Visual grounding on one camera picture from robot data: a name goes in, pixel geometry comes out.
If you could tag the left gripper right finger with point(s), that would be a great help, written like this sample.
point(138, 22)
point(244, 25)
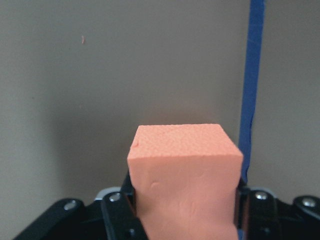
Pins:
point(256, 213)

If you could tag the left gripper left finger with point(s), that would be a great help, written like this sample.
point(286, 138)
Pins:
point(119, 212)

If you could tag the orange foam block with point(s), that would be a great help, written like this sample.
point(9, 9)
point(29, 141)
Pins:
point(185, 178)

